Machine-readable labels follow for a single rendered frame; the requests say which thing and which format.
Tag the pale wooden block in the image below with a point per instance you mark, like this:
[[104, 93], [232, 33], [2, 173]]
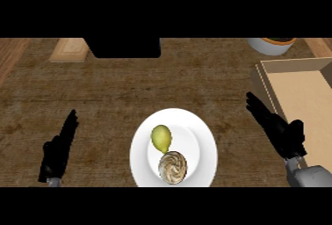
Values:
[[70, 50]]

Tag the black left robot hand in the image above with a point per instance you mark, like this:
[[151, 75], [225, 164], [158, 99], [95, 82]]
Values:
[[58, 152]]

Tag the grey pot with orange rim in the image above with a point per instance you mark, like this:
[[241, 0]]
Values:
[[270, 46]]

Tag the brown swirl cupcake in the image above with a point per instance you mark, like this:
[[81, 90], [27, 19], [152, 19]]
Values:
[[173, 168]]

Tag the open cardboard box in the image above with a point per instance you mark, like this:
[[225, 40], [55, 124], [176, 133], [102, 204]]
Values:
[[298, 96]]

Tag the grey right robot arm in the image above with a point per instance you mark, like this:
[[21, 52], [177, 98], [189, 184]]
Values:
[[307, 174]]

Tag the white oval plate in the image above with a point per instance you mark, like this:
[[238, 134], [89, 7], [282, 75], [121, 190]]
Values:
[[202, 146]]

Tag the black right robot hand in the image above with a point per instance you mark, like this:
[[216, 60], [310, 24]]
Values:
[[279, 132]]

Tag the yellow-green pear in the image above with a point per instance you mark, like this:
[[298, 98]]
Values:
[[161, 137]]

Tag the black appliance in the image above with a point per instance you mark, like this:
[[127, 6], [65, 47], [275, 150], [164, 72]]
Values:
[[126, 47]]

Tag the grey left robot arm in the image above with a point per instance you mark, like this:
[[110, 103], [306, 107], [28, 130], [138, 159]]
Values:
[[53, 182]]

